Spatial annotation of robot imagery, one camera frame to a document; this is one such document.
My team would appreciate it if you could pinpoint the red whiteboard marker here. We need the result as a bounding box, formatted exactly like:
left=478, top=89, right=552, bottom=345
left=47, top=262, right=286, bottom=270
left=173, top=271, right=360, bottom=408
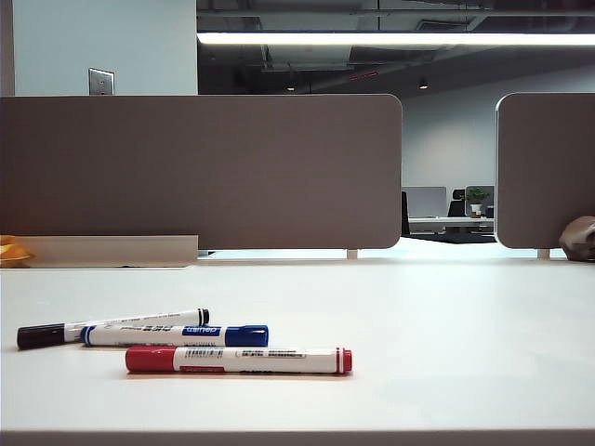
left=124, top=345, right=353, bottom=374

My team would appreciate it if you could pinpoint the blue whiteboard marker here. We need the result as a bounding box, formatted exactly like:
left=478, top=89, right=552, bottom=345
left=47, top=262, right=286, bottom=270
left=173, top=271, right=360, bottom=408
left=79, top=323, right=270, bottom=348

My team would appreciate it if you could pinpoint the black whiteboard marker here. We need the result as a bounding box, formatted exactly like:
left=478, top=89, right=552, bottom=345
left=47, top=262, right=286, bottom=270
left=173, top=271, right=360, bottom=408
left=17, top=307, right=211, bottom=350

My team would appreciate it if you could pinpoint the brown desk divider panel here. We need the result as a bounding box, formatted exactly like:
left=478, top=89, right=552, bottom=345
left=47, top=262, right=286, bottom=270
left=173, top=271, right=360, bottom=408
left=495, top=91, right=595, bottom=250
left=0, top=94, right=403, bottom=251

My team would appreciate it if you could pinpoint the grey desk partition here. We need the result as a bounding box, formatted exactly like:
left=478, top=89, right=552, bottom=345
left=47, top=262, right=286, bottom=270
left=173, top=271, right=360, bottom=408
left=465, top=185, right=496, bottom=217
left=402, top=186, right=447, bottom=218

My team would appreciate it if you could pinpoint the white office desk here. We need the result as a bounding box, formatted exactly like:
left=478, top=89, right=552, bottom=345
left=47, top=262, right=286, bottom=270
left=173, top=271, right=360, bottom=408
left=407, top=216, right=496, bottom=236

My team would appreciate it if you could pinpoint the black office chair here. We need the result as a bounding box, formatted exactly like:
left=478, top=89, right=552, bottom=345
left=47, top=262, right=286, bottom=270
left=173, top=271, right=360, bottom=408
left=447, top=188, right=468, bottom=217

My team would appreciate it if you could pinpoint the small potted green plant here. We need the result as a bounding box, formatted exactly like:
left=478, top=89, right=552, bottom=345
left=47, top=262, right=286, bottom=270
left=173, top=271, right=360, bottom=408
left=464, top=186, right=490, bottom=218

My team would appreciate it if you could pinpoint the brown lumpy object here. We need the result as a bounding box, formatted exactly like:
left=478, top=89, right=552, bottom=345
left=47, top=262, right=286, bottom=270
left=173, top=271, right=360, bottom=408
left=559, top=215, right=595, bottom=261

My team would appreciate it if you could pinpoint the orange yellow object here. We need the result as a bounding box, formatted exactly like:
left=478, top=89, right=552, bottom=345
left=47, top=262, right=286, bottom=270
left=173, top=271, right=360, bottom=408
left=0, top=234, right=37, bottom=269

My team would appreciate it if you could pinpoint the metal wall plate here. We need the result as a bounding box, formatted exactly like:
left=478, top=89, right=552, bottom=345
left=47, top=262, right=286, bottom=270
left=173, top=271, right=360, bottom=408
left=87, top=67, right=116, bottom=97

